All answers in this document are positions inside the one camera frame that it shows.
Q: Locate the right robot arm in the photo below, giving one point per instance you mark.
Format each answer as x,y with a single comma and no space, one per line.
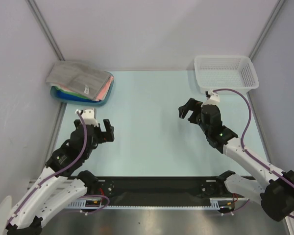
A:
272,188

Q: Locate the white rounded object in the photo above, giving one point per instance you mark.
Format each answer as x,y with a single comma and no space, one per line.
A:
5,207

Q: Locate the teal plastic tray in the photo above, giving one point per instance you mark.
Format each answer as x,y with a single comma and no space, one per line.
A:
95,104

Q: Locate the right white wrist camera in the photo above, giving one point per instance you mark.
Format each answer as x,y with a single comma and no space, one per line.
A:
212,98

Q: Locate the pink towel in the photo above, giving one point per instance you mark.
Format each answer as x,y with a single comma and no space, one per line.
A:
103,92

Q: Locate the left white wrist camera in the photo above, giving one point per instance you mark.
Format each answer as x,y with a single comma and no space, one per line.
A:
89,116

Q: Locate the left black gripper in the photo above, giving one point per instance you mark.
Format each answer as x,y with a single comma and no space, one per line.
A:
107,135

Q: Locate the blue towel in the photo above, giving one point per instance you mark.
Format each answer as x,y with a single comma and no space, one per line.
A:
71,97

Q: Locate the green towel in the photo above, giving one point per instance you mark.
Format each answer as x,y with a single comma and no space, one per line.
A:
75,94

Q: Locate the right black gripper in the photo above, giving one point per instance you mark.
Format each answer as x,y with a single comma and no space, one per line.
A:
194,114

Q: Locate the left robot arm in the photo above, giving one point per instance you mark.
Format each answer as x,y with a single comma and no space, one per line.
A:
40,204

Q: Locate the white perforated plastic basket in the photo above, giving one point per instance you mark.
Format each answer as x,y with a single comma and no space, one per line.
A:
225,71

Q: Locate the white slotted cable duct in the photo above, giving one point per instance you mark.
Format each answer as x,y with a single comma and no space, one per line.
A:
150,202

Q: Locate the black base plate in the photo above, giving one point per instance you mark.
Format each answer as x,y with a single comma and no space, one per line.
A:
201,186

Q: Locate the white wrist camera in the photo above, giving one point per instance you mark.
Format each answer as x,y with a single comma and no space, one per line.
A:
89,116
212,98

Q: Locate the grey towel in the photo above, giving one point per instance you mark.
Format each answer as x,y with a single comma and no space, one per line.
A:
79,77

